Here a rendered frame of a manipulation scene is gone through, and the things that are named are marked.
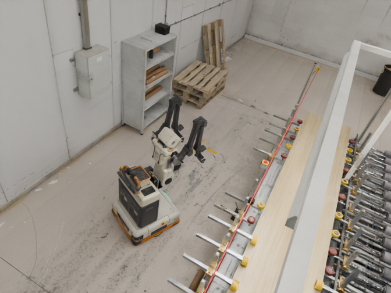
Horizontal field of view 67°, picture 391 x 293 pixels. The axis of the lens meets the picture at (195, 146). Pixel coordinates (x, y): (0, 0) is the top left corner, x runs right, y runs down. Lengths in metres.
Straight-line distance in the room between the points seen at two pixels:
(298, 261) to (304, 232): 0.13
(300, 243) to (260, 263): 1.81
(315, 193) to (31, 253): 3.31
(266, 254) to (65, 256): 2.24
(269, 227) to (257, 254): 0.36
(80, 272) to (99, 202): 0.98
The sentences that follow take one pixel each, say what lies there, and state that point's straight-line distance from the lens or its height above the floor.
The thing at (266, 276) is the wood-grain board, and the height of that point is 0.90.
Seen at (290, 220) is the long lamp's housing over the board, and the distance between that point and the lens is 1.35.
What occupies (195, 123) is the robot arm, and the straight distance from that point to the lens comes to 2.98.
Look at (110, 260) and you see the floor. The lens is 3.79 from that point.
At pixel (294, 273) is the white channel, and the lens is 1.07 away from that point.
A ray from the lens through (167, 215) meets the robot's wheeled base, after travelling 3.79.
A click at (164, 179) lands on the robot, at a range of 3.47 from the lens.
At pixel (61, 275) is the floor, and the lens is 3.78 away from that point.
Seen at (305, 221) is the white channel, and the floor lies 2.46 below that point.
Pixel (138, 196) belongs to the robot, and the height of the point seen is 0.81.
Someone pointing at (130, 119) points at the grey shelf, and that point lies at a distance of 5.30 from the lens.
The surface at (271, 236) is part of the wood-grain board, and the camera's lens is 3.14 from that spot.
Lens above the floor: 3.31
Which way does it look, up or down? 40 degrees down
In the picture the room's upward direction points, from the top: 11 degrees clockwise
